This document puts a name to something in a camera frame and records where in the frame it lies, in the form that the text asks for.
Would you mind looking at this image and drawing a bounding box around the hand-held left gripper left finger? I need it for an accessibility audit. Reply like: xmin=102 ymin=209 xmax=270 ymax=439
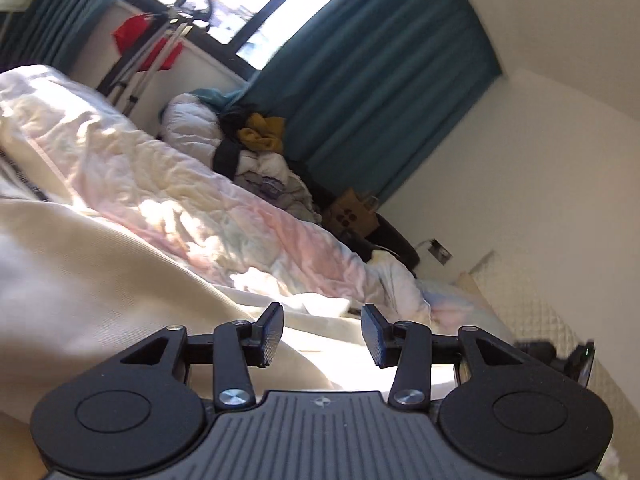
xmin=119 ymin=302 xmax=285 ymax=411

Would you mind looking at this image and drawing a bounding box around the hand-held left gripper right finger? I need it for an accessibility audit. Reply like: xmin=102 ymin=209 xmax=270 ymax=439
xmin=361 ymin=304 xmax=526 ymax=409

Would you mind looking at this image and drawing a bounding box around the cream cloth garment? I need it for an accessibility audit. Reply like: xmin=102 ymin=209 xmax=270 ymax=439
xmin=0 ymin=199 xmax=453 ymax=480

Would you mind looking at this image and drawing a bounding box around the pile of white clothes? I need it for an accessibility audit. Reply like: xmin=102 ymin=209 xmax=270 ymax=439
xmin=231 ymin=149 xmax=322 ymax=223

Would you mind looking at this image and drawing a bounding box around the white quilted headboard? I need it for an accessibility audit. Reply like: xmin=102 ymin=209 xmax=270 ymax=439
xmin=459 ymin=250 xmax=640 ymax=480

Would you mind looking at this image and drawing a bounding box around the black bag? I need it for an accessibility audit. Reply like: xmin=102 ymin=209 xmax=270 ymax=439
xmin=350 ymin=212 xmax=421 ymax=270

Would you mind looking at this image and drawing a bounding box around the brown paper bag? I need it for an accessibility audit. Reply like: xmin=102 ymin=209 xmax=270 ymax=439
xmin=321 ymin=188 xmax=382 ymax=242

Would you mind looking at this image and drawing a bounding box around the pink white quilted blanket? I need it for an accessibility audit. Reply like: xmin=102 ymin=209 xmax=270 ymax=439
xmin=0 ymin=64 xmax=506 ymax=333

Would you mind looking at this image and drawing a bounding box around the mustard yellow cloth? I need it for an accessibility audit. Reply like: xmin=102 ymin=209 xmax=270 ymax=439
xmin=237 ymin=112 xmax=287 ymax=154

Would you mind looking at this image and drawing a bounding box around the white rolled duvet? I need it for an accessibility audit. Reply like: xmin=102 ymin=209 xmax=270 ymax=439
xmin=159 ymin=92 xmax=225 ymax=162

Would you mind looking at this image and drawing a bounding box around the light teal cloth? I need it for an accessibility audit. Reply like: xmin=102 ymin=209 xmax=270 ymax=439
xmin=192 ymin=87 xmax=251 ymax=112

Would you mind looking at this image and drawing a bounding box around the wide teal curtain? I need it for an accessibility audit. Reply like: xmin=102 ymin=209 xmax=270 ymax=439
xmin=240 ymin=0 xmax=503 ymax=206

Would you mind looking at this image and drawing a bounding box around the striped cloth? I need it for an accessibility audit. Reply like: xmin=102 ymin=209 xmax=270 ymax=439
xmin=0 ymin=146 xmax=49 ymax=204

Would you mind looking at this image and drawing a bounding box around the metal tripod stand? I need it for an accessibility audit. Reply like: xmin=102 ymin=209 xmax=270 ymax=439
xmin=96 ymin=0 xmax=216 ymax=112

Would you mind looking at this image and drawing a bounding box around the black framed window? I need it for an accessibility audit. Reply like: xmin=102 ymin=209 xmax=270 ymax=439
xmin=116 ymin=0 xmax=388 ymax=70

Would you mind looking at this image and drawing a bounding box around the red cloth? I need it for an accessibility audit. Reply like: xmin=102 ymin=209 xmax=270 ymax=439
xmin=112 ymin=14 xmax=184 ymax=72

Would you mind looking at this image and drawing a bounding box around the narrow teal curtain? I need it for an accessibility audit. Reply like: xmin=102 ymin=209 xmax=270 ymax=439
xmin=0 ymin=0 xmax=136 ymax=72

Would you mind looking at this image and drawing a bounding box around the black cloth strap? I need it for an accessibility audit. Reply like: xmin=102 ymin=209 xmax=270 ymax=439
xmin=212 ymin=137 xmax=245 ymax=179

